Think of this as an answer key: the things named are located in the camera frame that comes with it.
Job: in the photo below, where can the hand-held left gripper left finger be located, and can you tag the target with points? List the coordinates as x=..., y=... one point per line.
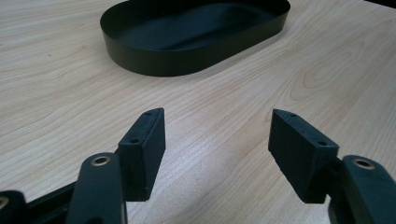
x=141, y=155

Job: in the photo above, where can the black key rack with tray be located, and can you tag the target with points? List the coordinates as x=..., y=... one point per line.
x=193, y=37

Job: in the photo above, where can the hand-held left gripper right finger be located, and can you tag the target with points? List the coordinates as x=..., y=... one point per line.
x=302, y=155

